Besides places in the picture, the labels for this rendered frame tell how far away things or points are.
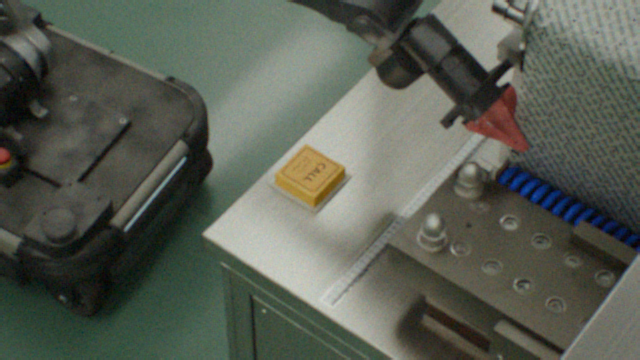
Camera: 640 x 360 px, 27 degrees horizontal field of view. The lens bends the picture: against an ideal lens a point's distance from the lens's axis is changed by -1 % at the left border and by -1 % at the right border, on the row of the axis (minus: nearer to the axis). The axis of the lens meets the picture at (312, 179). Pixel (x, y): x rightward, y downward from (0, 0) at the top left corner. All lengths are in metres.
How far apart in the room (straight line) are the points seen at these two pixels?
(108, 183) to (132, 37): 0.70
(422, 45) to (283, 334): 0.46
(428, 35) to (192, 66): 1.66
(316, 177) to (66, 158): 1.02
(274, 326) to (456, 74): 0.45
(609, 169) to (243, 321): 0.58
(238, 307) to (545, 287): 0.47
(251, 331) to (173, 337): 0.88
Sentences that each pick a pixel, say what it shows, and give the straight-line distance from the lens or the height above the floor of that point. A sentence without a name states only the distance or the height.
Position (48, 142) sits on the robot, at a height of 0.26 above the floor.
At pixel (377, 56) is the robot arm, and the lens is 1.68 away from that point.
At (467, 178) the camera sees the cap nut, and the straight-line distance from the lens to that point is 1.61.
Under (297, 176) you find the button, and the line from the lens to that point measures 1.78.
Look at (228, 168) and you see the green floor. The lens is 2.99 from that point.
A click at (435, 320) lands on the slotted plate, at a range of 1.67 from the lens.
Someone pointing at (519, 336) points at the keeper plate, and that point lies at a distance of 1.54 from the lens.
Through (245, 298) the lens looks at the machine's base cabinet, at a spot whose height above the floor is 0.81.
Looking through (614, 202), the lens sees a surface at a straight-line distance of 1.62.
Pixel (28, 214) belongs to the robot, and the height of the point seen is 0.24.
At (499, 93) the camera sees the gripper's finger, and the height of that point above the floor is 1.13.
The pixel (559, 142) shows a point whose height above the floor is 1.11.
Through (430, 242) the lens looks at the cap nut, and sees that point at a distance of 1.57.
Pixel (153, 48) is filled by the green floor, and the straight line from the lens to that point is 3.26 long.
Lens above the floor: 2.31
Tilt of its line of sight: 51 degrees down
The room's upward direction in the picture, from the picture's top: straight up
